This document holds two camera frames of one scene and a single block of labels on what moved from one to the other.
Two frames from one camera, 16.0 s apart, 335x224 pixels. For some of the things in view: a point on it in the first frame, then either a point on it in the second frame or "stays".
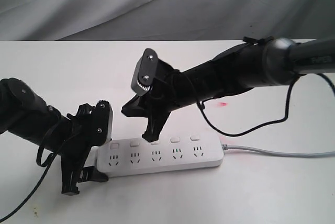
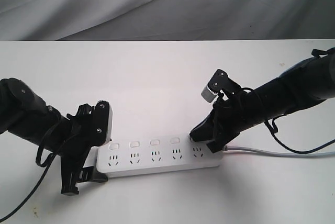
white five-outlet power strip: x=140 y=156 stays
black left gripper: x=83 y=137 stays
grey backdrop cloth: x=115 y=7 stays
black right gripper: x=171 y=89 -> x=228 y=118
